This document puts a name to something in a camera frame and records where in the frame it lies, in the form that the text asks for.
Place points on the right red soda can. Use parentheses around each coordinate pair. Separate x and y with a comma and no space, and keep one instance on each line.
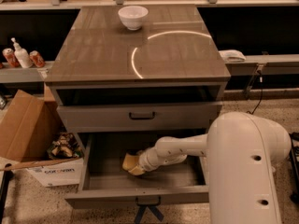
(37,59)

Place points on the colourful toy in box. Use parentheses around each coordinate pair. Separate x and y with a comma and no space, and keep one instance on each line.
(65,147)

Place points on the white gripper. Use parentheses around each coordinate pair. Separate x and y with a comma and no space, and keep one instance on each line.
(146,160)

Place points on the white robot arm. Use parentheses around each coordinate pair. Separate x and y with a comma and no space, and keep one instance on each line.
(240,151)

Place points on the left red soda can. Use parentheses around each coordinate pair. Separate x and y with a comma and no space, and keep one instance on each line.
(10,57)

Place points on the grey drawer cabinet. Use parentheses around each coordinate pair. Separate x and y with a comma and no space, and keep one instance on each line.
(172,59)

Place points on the black stand at right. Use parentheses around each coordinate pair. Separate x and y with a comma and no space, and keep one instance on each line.
(294,158)

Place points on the yellow sponge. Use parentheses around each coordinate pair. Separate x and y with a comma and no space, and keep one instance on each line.
(130,161)

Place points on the white ceramic bowl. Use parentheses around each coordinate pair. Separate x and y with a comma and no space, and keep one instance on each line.
(132,17)

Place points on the open middle drawer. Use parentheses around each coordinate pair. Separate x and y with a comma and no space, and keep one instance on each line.
(103,182)

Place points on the closed top drawer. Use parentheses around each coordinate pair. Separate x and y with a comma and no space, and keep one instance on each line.
(126,118)

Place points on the white pump bottle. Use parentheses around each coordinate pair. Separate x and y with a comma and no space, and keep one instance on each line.
(21,54)

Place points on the red soda can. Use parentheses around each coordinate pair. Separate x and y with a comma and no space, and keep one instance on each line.
(10,57)
(37,59)

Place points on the brown cardboard box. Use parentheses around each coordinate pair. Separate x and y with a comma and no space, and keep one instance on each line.
(27,132)

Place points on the black pole at left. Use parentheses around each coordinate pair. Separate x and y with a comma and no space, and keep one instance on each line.
(7,176)

